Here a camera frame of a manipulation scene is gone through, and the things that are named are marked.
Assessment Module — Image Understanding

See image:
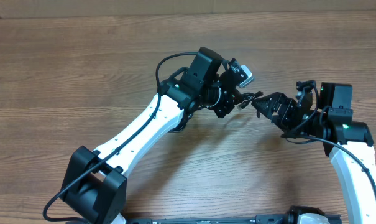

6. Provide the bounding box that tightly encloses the black USB cable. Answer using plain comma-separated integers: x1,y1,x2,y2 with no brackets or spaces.
236,91,264,110

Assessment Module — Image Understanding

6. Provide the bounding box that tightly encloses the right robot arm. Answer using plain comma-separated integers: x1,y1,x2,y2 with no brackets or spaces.
252,80,376,223

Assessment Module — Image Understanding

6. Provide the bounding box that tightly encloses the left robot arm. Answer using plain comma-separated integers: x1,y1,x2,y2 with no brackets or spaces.
54,47,254,223

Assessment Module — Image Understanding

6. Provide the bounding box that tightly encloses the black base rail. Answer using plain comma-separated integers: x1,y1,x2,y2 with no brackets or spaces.
126,205,342,224

